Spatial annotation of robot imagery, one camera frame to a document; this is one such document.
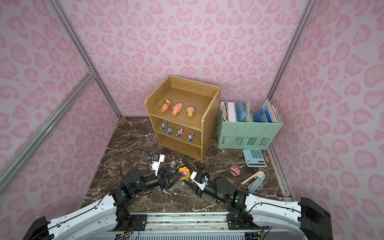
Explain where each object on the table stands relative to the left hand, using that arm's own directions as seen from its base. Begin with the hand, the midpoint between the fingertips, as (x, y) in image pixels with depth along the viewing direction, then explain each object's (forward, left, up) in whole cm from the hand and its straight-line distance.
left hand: (180, 174), depth 66 cm
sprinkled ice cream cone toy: (+32, +8, +11) cm, 35 cm away
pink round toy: (+10, -30, -20) cm, 38 cm away
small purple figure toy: (+23, -4, -4) cm, 23 cm away
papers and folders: (+35, -31, +3) cm, 47 cm away
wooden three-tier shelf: (+29, -2, +10) cm, 30 cm away
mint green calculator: (+19, -44, -21) cm, 52 cm away
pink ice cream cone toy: (+30, +3, +11) cm, 32 cm away
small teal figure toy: (+28, +8, -3) cm, 29 cm away
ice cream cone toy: (+28, -4, +12) cm, 31 cm away
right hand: (0, -3, -3) cm, 4 cm away
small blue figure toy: (+31, +12, -4) cm, 33 cm away
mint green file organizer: (+27, -43, -7) cm, 52 cm away
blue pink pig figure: (+26, +2, -4) cm, 26 cm away
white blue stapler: (+3, -39, -20) cm, 44 cm away
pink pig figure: (0, -3, 0) cm, 3 cm away
